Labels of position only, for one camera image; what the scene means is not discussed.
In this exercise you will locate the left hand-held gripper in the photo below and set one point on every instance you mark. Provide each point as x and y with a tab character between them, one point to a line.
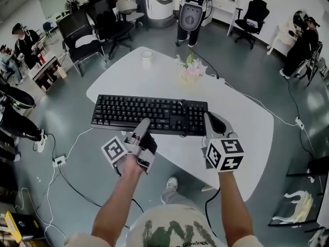
114	149

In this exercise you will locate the yellow and black box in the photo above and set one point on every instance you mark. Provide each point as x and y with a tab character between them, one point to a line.
19	225

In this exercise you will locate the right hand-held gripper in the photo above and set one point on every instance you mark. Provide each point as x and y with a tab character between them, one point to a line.
226	153

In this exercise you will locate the black keyboard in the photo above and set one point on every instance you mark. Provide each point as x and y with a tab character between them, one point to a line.
123	109

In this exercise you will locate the black office chair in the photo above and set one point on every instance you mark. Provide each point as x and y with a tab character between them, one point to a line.
252	22
110	24
79	42

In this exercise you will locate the black glass side table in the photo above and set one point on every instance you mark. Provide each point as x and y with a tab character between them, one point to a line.
316	179

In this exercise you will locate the white cup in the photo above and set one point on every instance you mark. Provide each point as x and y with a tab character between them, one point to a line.
146	58

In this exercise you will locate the person's white printed shirt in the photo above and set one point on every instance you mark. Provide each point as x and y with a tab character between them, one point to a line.
172	228

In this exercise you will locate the white desk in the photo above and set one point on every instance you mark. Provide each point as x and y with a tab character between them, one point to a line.
159	84

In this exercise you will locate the white power strip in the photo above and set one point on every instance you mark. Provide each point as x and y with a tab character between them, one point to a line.
299	123
59	161

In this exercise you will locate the person's white shoe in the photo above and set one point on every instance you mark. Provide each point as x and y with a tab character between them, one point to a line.
172	183
207	188

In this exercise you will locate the person's right forearm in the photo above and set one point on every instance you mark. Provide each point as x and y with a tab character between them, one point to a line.
235	207

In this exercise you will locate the pink flower bouquet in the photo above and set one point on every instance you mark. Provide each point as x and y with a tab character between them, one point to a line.
192	71

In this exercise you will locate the person's left forearm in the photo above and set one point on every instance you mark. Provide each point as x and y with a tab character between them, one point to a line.
120	194

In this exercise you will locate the small wooden cabinet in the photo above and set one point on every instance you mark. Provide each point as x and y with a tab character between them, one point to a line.
46	73

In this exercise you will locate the white robot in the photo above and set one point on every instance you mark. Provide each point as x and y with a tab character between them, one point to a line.
159	1

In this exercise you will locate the person's grey trouser leg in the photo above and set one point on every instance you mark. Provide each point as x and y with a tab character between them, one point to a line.
176	198

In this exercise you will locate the black round stool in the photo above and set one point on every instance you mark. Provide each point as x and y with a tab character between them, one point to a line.
18	96

